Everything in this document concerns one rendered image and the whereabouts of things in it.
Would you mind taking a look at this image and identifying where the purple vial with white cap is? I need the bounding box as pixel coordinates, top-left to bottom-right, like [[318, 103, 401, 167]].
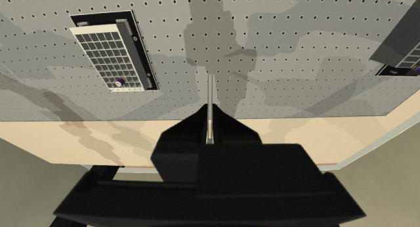
[[411, 65, 420, 73]]

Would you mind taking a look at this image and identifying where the cream grid rack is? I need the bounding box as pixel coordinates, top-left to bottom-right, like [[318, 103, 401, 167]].
[[69, 23, 150, 92]]

